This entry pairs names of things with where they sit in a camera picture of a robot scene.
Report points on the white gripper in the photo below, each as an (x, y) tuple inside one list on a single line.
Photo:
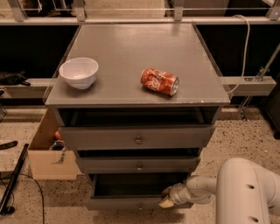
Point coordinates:
[(176, 193)]

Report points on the grey bottom drawer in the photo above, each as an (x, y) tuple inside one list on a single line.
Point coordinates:
[(130, 190)]

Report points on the grey drawer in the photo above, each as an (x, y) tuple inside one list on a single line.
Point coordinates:
[(130, 190), (133, 137), (137, 164)]

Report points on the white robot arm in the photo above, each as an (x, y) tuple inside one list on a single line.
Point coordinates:
[(245, 193)]

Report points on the grey middle drawer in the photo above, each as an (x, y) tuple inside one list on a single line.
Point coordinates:
[(137, 164)]

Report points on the grey top drawer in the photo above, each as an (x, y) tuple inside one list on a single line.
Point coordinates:
[(133, 137)]

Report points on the red soda can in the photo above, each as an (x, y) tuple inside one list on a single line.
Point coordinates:
[(160, 81)]

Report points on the cardboard box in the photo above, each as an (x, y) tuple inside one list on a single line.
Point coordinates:
[(45, 162)]

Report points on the orange ball in box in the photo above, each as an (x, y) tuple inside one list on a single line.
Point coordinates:
[(57, 135)]

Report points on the black pole on floor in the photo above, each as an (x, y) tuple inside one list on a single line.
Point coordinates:
[(13, 177)]

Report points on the white bowl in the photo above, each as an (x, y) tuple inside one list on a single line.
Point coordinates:
[(80, 73)]

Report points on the black flat tool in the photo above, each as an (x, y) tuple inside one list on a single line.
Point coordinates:
[(6, 146)]

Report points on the black cloth object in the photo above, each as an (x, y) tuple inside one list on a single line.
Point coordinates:
[(13, 79)]

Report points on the metal rail frame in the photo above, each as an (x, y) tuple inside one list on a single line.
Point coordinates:
[(15, 14)]

